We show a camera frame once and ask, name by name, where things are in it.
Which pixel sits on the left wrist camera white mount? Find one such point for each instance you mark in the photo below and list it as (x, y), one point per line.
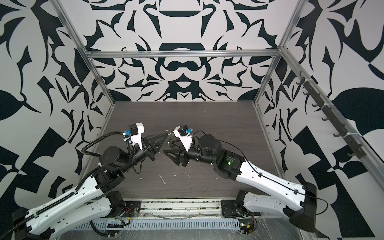
(133, 135)

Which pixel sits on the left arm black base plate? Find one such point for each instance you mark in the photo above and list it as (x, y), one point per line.
(132, 209)

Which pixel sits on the green lit circuit board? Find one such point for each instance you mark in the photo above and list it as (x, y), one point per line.
(247, 226)

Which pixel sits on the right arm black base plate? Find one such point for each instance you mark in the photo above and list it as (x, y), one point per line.
(229, 209)

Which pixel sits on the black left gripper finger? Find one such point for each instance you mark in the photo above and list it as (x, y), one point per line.
(158, 142)
(150, 138)

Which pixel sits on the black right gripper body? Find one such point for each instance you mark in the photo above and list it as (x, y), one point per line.
(188, 155)

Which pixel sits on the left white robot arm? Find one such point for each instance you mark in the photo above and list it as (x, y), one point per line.
(94, 197)

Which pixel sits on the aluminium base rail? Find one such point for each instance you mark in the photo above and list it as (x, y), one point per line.
(180, 208)

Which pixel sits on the right aluminium corner post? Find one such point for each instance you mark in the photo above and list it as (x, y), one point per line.
(276, 57)

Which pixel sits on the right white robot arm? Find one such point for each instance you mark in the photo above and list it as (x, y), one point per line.
(295, 202)

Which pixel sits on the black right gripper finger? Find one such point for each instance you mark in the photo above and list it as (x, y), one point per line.
(175, 145)
(174, 156)

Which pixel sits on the aluminium horizontal frame bar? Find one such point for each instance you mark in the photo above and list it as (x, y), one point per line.
(180, 54)

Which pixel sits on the grey wall hook rack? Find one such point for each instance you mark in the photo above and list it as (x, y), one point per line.
(334, 116)

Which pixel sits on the white slotted cable duct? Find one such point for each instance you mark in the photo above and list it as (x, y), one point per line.
(176, 224)

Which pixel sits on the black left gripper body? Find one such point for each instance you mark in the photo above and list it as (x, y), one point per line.
(144, 152)

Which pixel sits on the aluminium corner post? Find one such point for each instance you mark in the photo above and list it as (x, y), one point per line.
(65, 20)
(276, 57)

